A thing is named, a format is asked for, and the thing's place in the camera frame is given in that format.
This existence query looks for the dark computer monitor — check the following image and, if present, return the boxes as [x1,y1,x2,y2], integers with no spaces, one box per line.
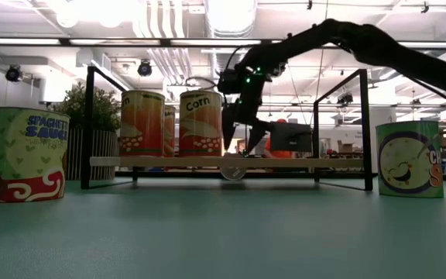
[269,121,314,153]

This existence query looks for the person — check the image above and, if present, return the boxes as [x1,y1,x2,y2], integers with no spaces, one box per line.
[263,118,294,160]

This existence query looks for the grey metal-ended can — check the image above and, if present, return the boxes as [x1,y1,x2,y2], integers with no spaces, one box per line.
[219,152,248,182]

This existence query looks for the black bar with light strips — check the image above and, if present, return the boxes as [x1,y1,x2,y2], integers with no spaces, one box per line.
[0,36,446,50]

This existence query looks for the potted plant striped pot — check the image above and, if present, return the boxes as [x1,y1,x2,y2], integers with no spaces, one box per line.
[50,80,122,182]

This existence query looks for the black frame wooden shelf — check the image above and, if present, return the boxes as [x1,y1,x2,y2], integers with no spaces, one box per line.
[79,64,375,192]

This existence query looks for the cardboard box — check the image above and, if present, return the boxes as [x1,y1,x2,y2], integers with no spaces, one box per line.
[337,139,354,154]

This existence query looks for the green chicken soup can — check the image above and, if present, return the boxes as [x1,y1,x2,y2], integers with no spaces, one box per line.
[375,119,445,199]

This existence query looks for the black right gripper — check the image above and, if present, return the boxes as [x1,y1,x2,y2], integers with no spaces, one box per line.
[221,75,276,155]

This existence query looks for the orange corn can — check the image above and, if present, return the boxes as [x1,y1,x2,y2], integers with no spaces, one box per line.
[178,89,224,158]
[163,105,177,158]
[118,89,166,158]

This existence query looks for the teal table mat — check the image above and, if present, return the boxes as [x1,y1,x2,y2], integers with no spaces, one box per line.
[0,174,446,279]

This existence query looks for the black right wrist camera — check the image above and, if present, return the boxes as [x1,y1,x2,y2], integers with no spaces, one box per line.
[216,68,244,95]

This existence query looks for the green spaghetti sauce can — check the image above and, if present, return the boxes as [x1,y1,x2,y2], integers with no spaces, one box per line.
[0,106,71,204]

